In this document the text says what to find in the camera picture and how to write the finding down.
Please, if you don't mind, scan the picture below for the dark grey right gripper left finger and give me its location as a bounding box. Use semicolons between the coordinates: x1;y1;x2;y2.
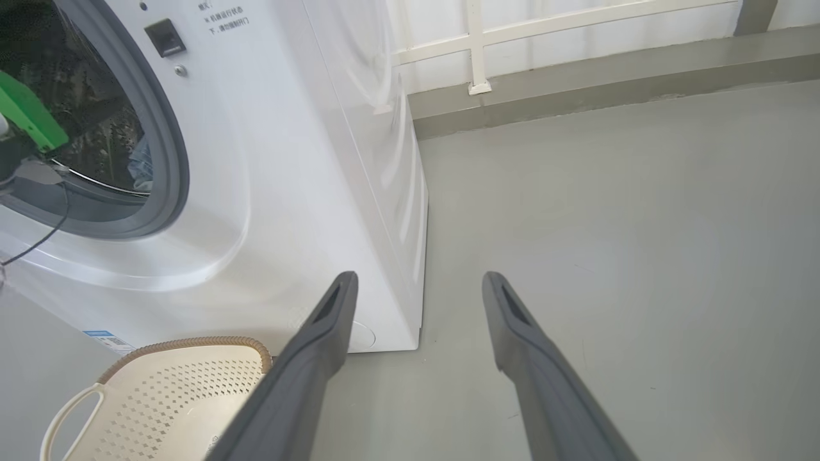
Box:
205;271;359;461

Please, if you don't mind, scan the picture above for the plain blue-grey garment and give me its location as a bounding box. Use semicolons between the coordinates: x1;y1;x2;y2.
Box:
127;136;156;194

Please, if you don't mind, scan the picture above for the grey metal post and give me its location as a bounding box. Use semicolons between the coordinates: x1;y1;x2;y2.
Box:
733;0;780;36

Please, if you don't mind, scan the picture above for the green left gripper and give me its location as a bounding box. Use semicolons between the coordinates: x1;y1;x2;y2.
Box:
0;69;70;188

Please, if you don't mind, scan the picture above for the white metal railing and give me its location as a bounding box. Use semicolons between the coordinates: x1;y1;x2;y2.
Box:
389;0;739;97

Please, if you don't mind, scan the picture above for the blue energy label sticker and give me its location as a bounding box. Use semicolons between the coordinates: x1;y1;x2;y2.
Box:
83;329;137;357

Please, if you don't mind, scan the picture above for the white front-load washing machine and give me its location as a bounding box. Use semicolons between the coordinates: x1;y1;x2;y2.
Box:
0;0;429;357

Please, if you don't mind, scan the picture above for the thin black cable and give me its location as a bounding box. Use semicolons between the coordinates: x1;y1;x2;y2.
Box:
0;182;71;267

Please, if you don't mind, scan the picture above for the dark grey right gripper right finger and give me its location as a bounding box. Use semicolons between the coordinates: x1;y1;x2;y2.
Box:
482;271;641;461

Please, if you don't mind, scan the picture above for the cream perforated laundry basket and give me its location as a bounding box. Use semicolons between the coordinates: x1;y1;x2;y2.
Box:
40;336;274;461

